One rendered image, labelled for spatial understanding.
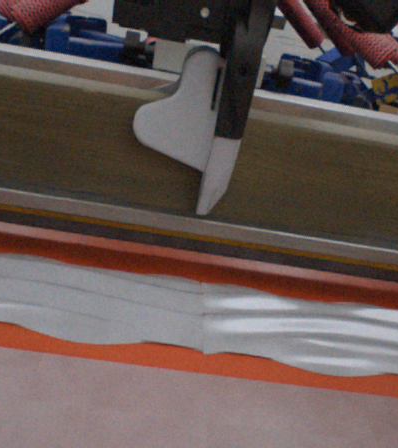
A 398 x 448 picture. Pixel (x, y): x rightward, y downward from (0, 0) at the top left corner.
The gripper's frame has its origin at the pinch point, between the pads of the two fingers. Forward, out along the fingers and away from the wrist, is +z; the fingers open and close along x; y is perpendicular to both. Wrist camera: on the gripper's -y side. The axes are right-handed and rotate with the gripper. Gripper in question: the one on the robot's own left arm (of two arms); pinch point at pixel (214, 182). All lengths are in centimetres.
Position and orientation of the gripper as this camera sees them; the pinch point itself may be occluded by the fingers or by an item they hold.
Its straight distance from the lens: 32.3
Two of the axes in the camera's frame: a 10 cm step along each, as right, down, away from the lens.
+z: -1.8, 9.0, 4.0
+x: 0.2, 4.1, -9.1
